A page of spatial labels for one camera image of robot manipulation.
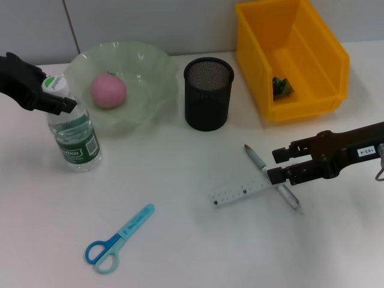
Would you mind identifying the grey white pen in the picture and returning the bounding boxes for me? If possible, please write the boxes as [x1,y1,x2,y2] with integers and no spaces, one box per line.
[244,143,304,215]

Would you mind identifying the green plastic wrapper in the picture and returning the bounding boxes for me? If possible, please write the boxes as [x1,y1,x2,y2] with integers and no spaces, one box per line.
[271,76,295,100]

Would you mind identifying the clear plastic ruler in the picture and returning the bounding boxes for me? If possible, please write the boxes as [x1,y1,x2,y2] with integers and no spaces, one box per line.
[209,172,275,209]

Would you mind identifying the green glass fruit bowl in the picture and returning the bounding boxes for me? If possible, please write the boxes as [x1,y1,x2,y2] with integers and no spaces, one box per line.
[62,41,179,136]

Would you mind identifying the blue plastic scissors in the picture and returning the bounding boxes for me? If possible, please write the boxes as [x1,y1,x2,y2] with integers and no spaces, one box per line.
[85,203,156,274]

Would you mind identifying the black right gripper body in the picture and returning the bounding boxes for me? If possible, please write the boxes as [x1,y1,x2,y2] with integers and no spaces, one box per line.
[310,121,384,181]

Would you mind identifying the pink toy peach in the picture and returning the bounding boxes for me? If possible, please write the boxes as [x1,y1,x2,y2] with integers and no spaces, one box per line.
[91,73,127,110]

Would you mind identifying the black mesh pen cup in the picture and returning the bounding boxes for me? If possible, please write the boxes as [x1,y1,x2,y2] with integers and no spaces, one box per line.
[183,56,235,132]

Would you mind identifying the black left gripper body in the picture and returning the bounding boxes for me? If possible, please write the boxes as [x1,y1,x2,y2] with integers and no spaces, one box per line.
[0,52,47,112]

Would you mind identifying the yellow plastic bin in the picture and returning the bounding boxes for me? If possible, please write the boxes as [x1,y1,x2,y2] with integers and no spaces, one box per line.
[235,0,351,124]

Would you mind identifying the clear green-label water bottle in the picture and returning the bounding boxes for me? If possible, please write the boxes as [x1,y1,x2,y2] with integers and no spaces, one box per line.
[41,75,103,172]

